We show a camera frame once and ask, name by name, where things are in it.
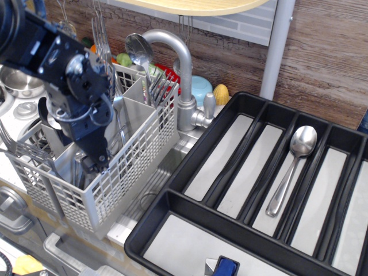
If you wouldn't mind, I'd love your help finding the black plastic spoon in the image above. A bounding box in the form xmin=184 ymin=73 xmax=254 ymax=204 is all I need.
xmin=38 ymin=97 xmax=59 ymax=129

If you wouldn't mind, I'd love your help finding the upright steel spoon at back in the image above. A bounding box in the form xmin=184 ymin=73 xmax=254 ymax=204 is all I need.
xmin=125 ymin=33 xmax=153 ymax=106

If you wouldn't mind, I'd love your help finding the hanging slotted skimmer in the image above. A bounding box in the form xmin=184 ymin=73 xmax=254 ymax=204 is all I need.
xmin=56 ymin=0 xmax=76 ymax=39

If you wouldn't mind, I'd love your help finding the grey stove knob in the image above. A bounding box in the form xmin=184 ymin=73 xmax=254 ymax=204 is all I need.
xmin=13 ymin=102 xmax=38 ymax=120

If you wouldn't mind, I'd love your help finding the steel sink basin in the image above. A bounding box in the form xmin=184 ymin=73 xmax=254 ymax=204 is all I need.
xmin=106 ymin=129 xmax=202 ymax=245

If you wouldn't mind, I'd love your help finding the grey plastic cutlery basket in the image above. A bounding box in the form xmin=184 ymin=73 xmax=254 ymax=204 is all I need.
xmin=9 ymin=66 xmax=179 ymax=239

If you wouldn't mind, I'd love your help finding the steel fork front left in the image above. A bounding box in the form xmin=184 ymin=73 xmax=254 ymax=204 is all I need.
xmin=1 ymin=121 xmax=62 ymax=179

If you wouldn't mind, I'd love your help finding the hanging wire utensil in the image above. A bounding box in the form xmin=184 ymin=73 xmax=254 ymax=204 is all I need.
xmin=178 ymin=15 xmax=193 ymax=48

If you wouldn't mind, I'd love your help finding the steel fork centre compartment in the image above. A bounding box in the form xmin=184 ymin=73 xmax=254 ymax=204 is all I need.
xmin=113 ymin=96 xmax=126 ymax=146

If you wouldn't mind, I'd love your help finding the orange toy vegetable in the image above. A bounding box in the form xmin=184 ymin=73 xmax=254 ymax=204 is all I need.
xmin=90 ymin=44 xmax=98 ymax=55

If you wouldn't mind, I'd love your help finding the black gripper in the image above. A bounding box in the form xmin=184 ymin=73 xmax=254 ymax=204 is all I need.
xmin=44 ymin=53 xmax=113 ymax=174

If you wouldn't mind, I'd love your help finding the grey metal faucet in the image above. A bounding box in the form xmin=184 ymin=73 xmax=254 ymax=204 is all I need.
xmin=143 ymin=29 xmax=216 ymax=131

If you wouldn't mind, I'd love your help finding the steel spoon in tray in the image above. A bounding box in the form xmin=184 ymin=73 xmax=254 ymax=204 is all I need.
xmin=265 ymin=125 xmax=317 ymax=217

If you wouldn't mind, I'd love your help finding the tall upright steel fork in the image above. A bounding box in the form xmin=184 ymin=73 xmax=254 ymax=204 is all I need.
xmin=91 ymin=1 xmax=114 ymax=73

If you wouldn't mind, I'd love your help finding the steel pot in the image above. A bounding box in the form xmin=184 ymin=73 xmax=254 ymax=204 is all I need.
xmin=1 ymin=66 xmax=45 ymax=99

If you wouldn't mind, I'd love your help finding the black cutlery tray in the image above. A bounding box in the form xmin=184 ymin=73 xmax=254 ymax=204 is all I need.
xmin=124 ymin=93 xmax=367 ymax=275

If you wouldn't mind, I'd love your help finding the steel fork by faucet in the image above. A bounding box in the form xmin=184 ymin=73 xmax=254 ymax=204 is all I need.
xmin=147 ymin=71 xmax=177 ymax=108

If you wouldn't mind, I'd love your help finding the light wooden shelf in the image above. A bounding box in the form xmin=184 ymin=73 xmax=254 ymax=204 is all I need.
xmin=118 ymin=0 xmax=267 ymax=17

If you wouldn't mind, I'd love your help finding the red toy item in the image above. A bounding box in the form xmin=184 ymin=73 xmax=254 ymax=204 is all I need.
xmin=154 ymin=63 xmax=181 ymax=84

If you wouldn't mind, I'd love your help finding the grey metal post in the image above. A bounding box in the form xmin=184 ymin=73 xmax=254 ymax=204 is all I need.
xmin=259 ymin=0 xmax=296 ymax=100

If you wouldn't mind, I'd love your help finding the light blue bowl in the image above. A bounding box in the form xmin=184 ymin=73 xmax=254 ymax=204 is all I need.
xmin=191 ymin=75 xmax=213 ymax=101

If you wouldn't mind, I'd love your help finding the yellow object bottom left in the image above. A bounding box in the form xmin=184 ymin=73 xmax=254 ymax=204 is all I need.
xmin=13 ymin=255 xmax=44 ymax=275

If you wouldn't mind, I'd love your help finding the yellow toy corn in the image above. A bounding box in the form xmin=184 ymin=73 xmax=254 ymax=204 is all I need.
xmin=213 ymin=84 xmax=229 ymax=105

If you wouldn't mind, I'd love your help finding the green toy vegetable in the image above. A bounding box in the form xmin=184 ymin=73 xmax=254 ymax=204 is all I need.
xmin=116 ymin=53 xmax=133 ymax=67

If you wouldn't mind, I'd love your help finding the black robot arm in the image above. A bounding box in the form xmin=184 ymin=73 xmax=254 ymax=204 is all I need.
xmin=1 ymin=1 xmax=114 ymax=172

